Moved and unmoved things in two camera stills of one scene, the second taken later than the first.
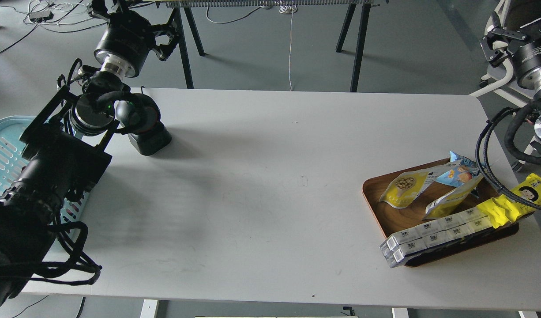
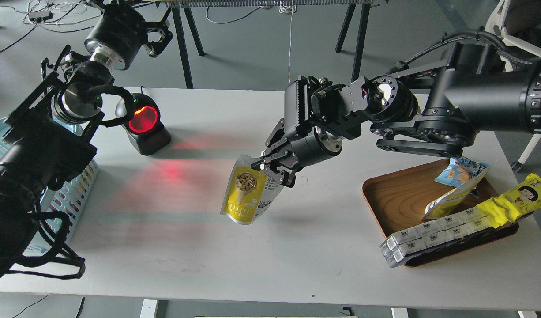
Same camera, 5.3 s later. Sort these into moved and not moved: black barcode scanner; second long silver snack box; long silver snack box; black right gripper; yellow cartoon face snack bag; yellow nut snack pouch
Moved: yellow nut snack pouch; black right gripper
Not moved: yellow cartoon face snack bag; second long silver snack box; black barcode scanner; long silver snack box
